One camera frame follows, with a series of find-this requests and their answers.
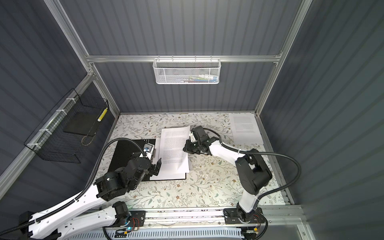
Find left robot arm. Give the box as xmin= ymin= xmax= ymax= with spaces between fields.
xmin=20 ymin=157 xmax=162 ymax=240

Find black wire basket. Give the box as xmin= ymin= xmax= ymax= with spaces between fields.
xmin=24 ymin=91 xmax=109 ymax=164

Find yellow marker pen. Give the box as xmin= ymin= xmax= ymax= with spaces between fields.
xmin=97 ymin=107 xmax=109 ymax=122

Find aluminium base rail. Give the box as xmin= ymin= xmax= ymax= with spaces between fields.
xmin=59 ymin=206 xmax=304 ymax=233

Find printed paper sheet underneath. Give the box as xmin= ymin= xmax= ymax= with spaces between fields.
xmin=159 ymin=126 xmax=190 ymax=174

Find pens in white basket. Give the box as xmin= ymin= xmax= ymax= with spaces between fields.
xmin=177 ymin=74 xmax=219 ymax=84

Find printed paper sheet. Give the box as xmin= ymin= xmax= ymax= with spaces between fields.
xmin=229 ymin=113 xmax=263 ymax=144
xmin=150 ymin=173 xmax=187 ymax=181

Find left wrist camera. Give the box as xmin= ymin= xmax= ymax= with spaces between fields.
xmin=143 ymin=143 xmax=156 ymax=159

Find floral table mat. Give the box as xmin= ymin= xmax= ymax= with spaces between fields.
xmin=79 ymin=112 xmax=286 ymax=210

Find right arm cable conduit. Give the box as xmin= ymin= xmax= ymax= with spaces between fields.
xmin=203 ymin=127 xmax=302 ymax=208

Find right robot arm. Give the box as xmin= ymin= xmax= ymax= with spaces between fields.
xmin=183 ymin=126 xmax=273 ymax=223

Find white wire mesh basket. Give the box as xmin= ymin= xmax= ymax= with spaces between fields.
xmin=153 ymin=57 xmax=222 ymax=85

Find black clip folder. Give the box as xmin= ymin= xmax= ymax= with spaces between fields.
xmin=108 ymin=137 xmax=187 ymax=183

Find black pad in basket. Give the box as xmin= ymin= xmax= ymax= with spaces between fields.
xmin=63 ymin=113 xmax=101 ymax=137

